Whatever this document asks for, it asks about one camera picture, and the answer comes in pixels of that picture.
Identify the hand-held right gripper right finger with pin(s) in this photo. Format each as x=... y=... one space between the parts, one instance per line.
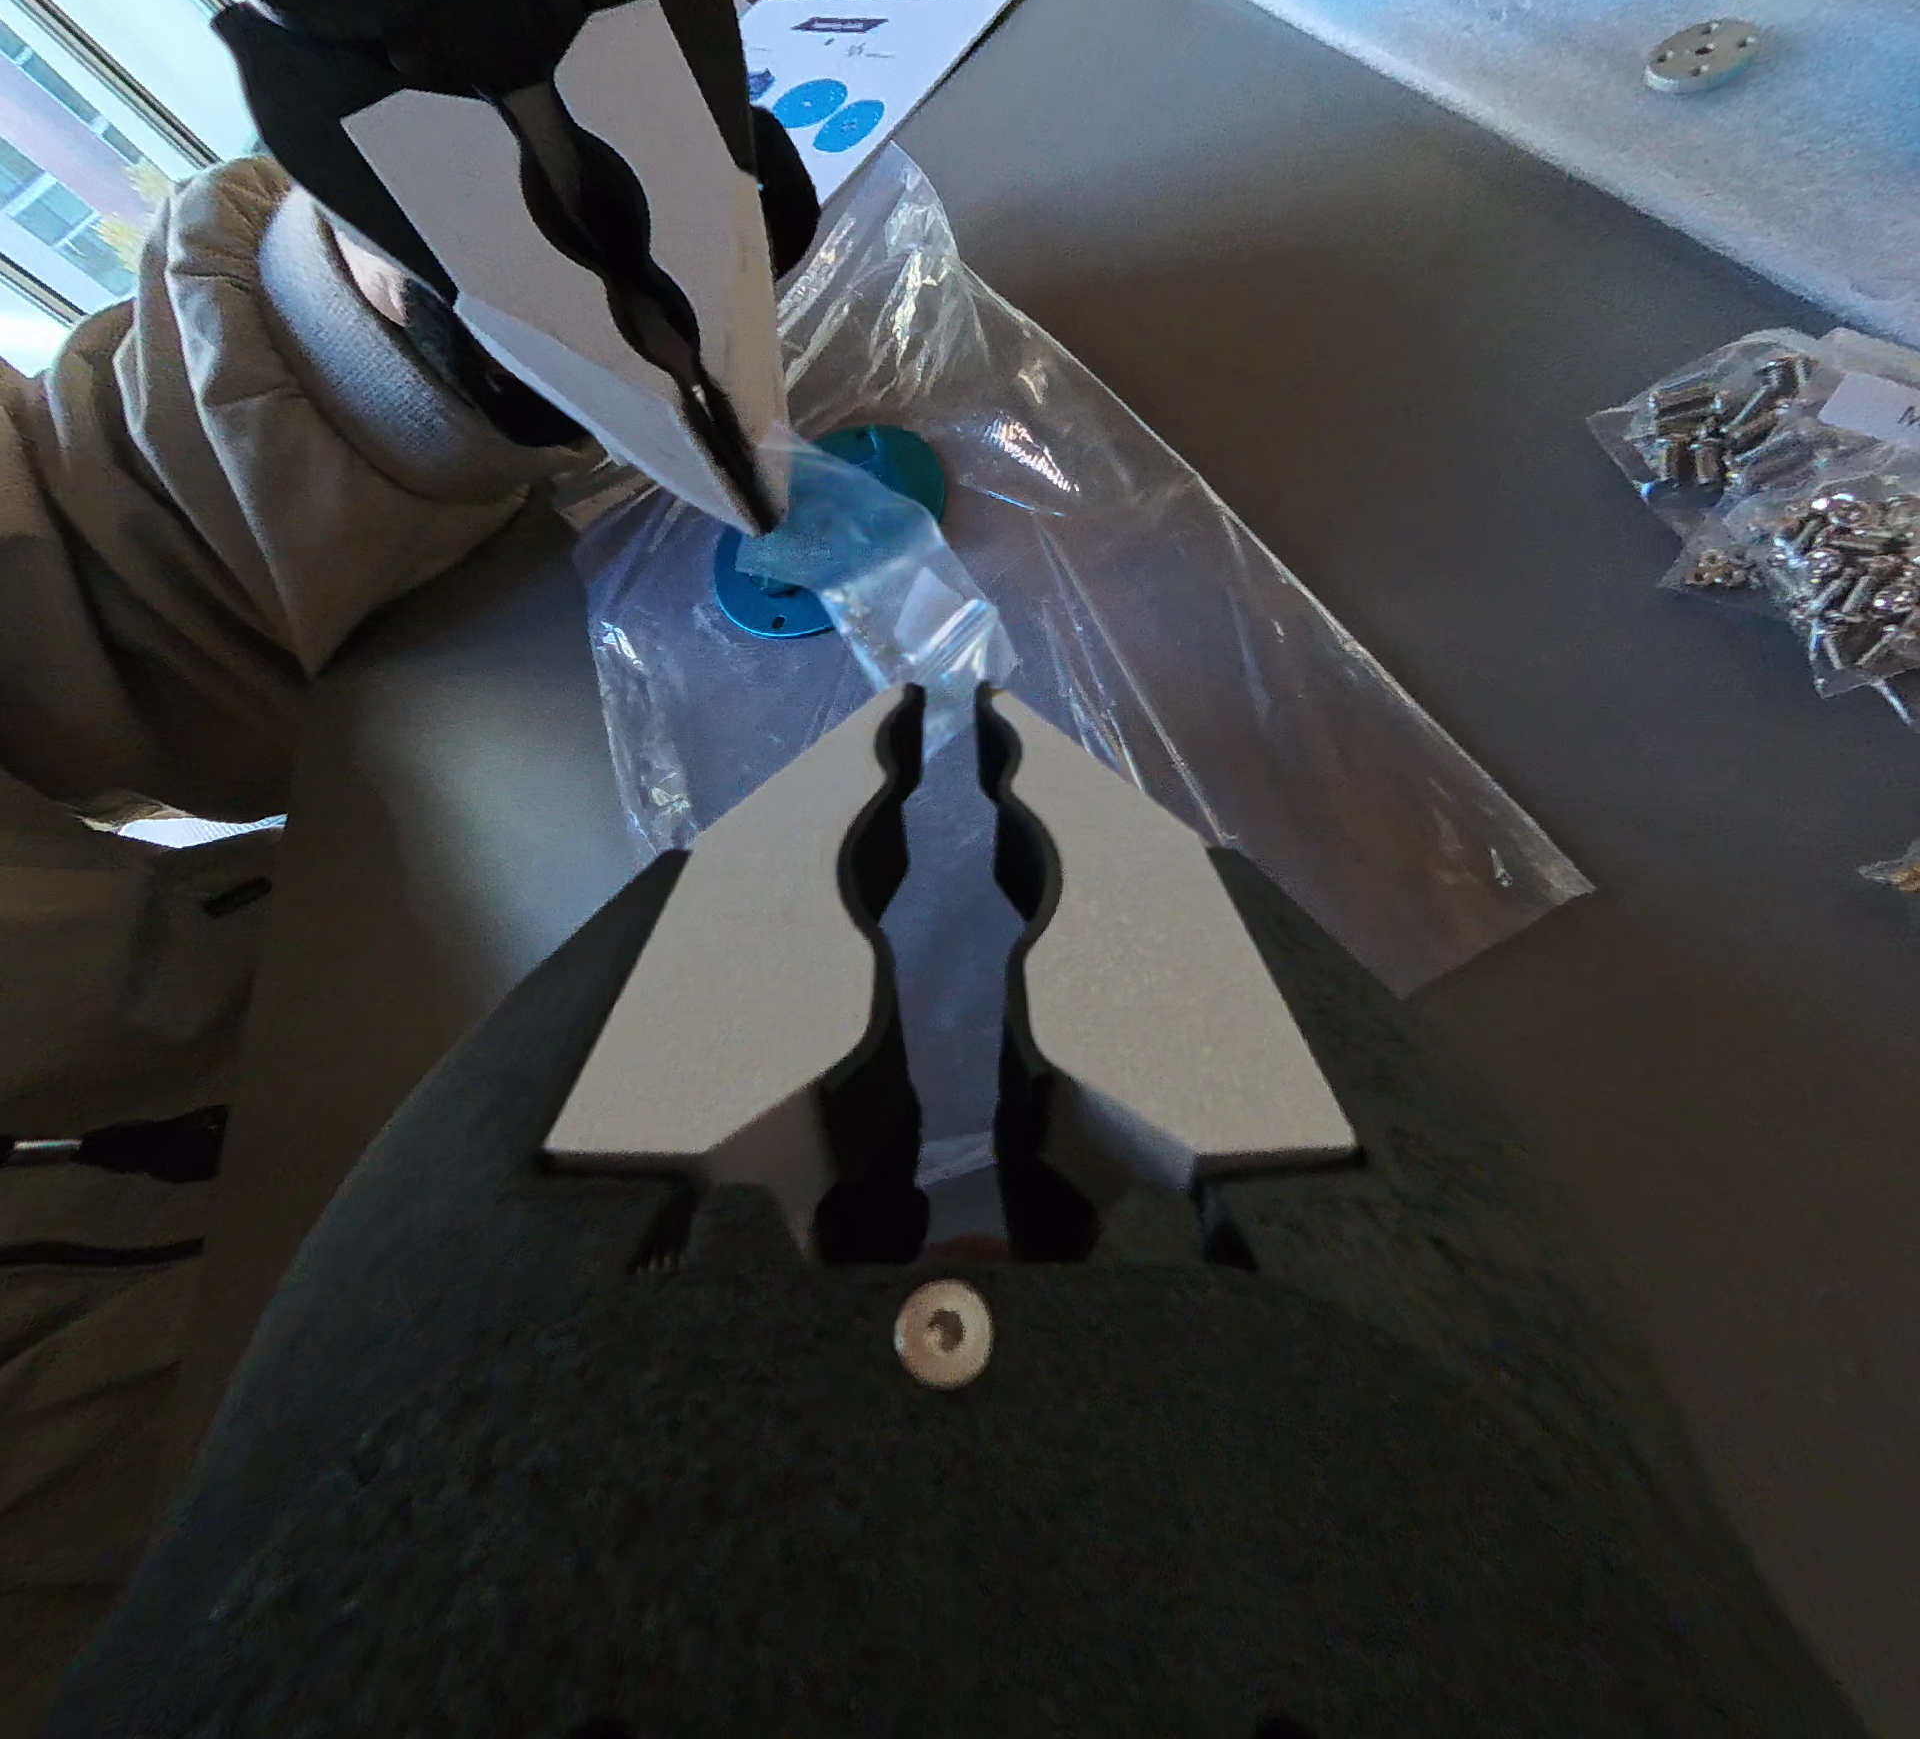
x=1171 y=1004

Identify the large clear plastic bag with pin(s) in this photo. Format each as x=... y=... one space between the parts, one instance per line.
x=1201 y=660

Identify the grey desk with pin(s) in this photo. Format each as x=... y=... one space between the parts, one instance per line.
x=1350 y=494

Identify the person's beige jacket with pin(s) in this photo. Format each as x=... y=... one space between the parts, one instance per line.
x=105 y=1020

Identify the white foam sheet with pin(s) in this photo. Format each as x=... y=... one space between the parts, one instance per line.
x=1576 y=119

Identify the silver round flange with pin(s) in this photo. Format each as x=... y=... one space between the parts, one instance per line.
x=1703 y=61

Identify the small clear zip bag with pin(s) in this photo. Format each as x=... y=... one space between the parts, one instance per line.
x=900 y=600

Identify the person's left forearm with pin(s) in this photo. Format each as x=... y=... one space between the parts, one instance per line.
x=224 y=418

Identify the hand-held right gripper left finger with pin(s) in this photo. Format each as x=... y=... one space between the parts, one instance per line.
x=722 y=1020

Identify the blue round base plate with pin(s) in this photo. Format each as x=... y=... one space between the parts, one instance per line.
x=771 y=609

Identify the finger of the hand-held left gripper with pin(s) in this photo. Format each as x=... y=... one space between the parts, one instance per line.
x=677 y=192
x=495 y=269

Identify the office window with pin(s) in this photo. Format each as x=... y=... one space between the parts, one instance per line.
x=74 y=43

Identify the printed instruction sheet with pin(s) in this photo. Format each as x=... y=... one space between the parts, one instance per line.
x=900 y=43

